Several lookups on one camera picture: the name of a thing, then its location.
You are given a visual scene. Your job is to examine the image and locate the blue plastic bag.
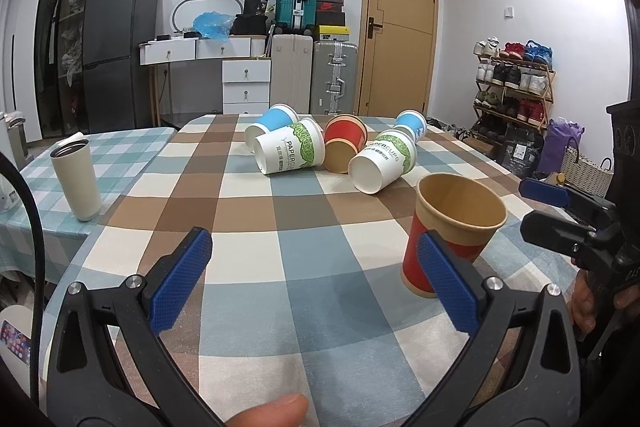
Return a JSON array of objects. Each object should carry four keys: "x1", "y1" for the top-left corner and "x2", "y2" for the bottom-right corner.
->
[{"x1": 192, "y1": 11, "x2": 234, "y2": 42}]

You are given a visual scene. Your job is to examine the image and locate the rows of shoes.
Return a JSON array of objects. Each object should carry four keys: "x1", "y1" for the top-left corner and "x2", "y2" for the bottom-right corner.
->
[{"x1": 472, "y1": 37, "x2": 555, "y2": 132}]

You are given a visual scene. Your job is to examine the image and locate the wooden door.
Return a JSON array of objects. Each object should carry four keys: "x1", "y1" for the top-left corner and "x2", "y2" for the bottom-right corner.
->
[{"x1": 355, "y1": 0, "x2": 440, "y2": 118}]

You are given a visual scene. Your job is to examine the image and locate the white desk with drawers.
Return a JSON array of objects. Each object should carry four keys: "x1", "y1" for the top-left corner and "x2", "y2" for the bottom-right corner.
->
[{"x1": 138, "y1": 35, "x2": 271, "y2": 128}]

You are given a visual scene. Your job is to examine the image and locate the black cable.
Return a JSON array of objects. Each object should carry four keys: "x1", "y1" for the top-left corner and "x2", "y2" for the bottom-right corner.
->
[{"x1": 0, "y1": 154, "x2": 49, "y2": 427}]

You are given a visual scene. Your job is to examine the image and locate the teal checked tablecloth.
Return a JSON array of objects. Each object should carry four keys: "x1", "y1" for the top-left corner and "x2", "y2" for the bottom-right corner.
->
[{"x1": 0, "y1": 127, "x2": 177, "y2": 293}]

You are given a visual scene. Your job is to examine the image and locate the yellow black shoe box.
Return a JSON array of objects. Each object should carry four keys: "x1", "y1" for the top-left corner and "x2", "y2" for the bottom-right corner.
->
[{"x1": 314, "y1": 25, "x2": 350, "y2": 42}]

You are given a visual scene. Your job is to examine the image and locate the grey appliance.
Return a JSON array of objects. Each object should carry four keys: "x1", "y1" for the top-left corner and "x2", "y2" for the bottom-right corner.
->
[{"x1": 0, "y1": 110, "x2": 27, "y2": 168}]

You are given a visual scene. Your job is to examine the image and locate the white steel tumbler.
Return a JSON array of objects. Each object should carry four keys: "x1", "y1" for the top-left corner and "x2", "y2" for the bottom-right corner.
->
[{"x1": 49, "y1": 132, "x2": 104, "y2": 223}]

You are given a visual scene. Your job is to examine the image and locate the silver suitcase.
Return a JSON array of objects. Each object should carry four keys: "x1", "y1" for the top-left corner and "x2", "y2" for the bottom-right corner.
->
[{"x1": 310, "y1": 40, "x2": 359, "y2": 116}]

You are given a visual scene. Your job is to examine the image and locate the white suitcase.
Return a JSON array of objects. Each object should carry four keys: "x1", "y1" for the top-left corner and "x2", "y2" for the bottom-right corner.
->
[{"x1": 269, "y1": 34, "x2": 315, "y2": 114}]

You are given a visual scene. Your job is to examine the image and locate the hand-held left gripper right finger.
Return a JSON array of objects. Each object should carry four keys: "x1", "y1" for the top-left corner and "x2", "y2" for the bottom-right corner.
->
[{"x1": 416, "y1": 230, "x2": 584, "y2": 427}]

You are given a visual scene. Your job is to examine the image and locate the purple bag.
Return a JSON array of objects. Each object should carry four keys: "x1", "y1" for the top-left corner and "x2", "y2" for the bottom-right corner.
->
[{"x1": 537, "y1": 117, "x2": 585, "y2": 178}]

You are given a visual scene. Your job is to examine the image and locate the smartphone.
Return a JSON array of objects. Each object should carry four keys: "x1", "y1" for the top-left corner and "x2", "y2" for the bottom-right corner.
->
[{"x1": 0, "y1": 319, "x2": 29, "y2": 366}]

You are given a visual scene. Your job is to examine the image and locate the oval mirror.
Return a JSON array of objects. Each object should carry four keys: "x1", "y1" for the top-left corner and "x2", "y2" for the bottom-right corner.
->
[{"x1": 172, "y1": 0, "x2": 244, "y2": 34}]

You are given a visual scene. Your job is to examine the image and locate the person's right hand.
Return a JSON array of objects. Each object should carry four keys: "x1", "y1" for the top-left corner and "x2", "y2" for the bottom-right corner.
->
[{"x1": 570, "y1": 271, "x2": 640, "y2": 343}]

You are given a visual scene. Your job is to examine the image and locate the blue paper cup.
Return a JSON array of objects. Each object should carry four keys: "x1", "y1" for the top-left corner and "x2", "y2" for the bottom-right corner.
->
[
  {"x1": 394, "y1": 109, "x2": 428, "y2": 144},
  {"x1": 244, "y1": 104, "x2": 300, "y2": 153}
]

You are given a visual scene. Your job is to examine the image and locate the white object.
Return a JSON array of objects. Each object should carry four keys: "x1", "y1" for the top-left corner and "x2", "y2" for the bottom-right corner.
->
[{"x1": 0, "y1": 176, "x2": 19, "y2": 214}]

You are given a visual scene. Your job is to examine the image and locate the person's left hand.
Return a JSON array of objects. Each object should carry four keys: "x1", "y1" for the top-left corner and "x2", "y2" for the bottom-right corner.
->
[{"x1": 224, "y1": 394, "x2": 310, "y2": 427}]

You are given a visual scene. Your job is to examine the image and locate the dark grey refrigerator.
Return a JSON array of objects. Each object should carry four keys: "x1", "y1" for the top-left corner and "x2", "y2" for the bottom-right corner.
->
[{"x1": 81, "y1": 0, "x2": 162, "y2": 136}]

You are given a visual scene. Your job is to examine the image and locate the woven basket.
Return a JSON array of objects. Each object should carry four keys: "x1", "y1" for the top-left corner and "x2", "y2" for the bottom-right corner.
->
[{"x1": 559, "y1": 144, "x2": 615, "y2": 198}]

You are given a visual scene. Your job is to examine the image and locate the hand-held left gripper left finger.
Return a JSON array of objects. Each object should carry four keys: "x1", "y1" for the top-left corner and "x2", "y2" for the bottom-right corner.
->
[{"x1": 45, "y1": 227, "x2": 222, "y2": 427}]

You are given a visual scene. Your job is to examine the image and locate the brown blue checked tablecloth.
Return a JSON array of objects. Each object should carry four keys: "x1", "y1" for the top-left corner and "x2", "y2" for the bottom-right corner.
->
[{"x1": 47, "y1": 112, "x2": 581, "y2": 427}]

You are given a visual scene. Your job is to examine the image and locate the black printed bag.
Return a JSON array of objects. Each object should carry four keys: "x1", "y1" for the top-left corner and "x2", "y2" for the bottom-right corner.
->
[{"x1": 501, "y1": 124, "x2": 546, "y2": 178}]

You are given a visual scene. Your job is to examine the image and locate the white green-print paper cup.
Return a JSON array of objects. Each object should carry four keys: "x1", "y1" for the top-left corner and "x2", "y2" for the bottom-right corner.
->
[
  {"x1": 348, "y1": 130, "x2": 418, "y2": 196},
  {"x1": 253, "y1": 117, "x2": 326, "y2": 176}
]

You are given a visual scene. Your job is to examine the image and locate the white drawer cabinet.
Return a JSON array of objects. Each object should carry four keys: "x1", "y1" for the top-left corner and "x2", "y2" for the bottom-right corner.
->
[{"x1": 221, "y1": 59, "x2": 272, "y2": 116}]

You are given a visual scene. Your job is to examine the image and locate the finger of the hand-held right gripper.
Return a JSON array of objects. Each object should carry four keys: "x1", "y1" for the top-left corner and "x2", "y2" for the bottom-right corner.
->
[
  {"x1": 519, "y1": 177, "x2": 617, "y2": 223},
  {"x1": 520, "y1": 211, "x2": 621, "y2": 269}
]

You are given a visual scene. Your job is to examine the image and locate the glass-door wardrobe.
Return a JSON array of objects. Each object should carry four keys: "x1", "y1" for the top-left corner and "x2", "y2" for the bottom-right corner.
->
[{"x1": 36, "y1": 0, "x2": 112, "y2": 140}]

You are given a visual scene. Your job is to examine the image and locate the wooden shoe rack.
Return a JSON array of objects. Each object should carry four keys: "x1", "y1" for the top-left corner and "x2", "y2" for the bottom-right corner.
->
[{"x1": 471, "y1": 52, "x2": 557, "y2": 138}]

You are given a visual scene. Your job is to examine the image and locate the red paper cup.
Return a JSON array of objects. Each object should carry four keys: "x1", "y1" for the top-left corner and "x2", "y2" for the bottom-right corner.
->
[
  {"x1": 323, "y1": 114, "x2": 369, "y2": 174},
  {"x1": 400, "y1": 173, "x2": 509, "y2": 298}
]

